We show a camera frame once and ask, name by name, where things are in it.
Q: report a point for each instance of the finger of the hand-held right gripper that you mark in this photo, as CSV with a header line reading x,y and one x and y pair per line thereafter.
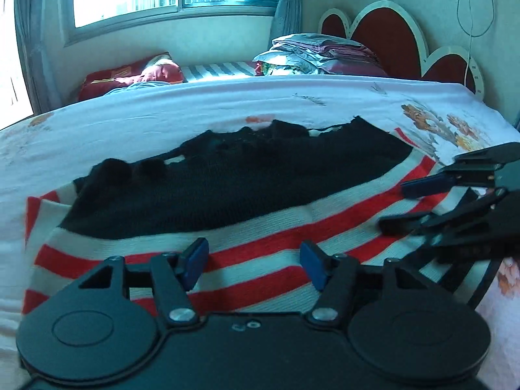
x,y
422,186
422,221

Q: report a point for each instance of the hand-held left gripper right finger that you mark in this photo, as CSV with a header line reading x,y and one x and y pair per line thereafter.
x,y
313,264

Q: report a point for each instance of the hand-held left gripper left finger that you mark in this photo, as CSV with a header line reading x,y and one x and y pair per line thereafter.
x,y
194,262

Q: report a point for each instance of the striped knit sweater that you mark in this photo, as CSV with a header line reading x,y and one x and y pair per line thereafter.
x,y
243,195

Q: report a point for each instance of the floral bedsheet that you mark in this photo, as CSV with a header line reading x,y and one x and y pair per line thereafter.
x,y
122,130

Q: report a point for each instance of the red and white headboard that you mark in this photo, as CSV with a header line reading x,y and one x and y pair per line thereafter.
x,y
390,36

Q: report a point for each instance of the stack of folded blankets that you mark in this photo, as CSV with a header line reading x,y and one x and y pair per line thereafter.
x,y
317,55

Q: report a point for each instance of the grey striped sheet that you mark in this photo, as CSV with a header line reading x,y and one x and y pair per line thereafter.
x,y
215,71

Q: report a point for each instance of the red pillow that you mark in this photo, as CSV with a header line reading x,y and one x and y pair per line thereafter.
x,y
122,77

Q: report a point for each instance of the blue curtain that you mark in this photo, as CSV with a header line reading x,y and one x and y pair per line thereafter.
x,y
36,28
290,8

